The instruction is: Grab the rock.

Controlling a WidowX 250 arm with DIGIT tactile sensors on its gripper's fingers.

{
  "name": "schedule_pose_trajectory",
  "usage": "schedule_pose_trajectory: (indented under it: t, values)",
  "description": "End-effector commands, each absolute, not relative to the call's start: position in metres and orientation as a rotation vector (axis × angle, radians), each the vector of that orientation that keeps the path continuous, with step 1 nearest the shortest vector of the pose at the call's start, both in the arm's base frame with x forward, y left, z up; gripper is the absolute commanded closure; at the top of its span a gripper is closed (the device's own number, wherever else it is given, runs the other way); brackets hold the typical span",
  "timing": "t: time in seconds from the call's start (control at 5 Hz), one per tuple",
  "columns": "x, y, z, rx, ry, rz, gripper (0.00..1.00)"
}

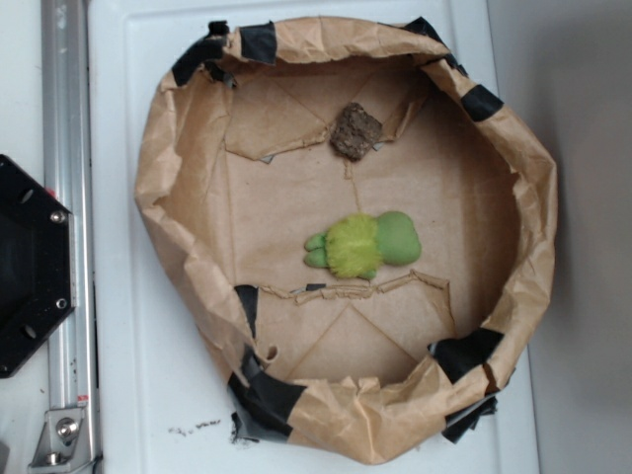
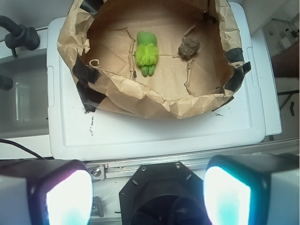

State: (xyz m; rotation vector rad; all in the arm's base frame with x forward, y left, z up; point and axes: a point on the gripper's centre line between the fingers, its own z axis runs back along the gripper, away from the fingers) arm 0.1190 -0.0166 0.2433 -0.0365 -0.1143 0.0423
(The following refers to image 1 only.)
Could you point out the brown rough rock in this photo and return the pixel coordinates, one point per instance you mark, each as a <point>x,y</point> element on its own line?
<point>355,132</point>

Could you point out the green fuzzy plush toy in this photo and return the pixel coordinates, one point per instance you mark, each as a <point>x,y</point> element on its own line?
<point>358,245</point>

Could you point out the brown paper bag bin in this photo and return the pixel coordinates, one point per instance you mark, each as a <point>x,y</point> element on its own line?
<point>237,172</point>

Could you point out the white plastic tray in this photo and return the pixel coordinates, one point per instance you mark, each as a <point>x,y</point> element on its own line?
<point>164,407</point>

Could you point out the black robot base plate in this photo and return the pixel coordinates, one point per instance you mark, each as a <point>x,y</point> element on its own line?
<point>36,270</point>

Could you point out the aluminium extrusion rail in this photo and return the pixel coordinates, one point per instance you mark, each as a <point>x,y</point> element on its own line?
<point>72,347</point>

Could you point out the metal corner bracket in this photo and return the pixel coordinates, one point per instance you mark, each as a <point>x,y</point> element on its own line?
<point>64,443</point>

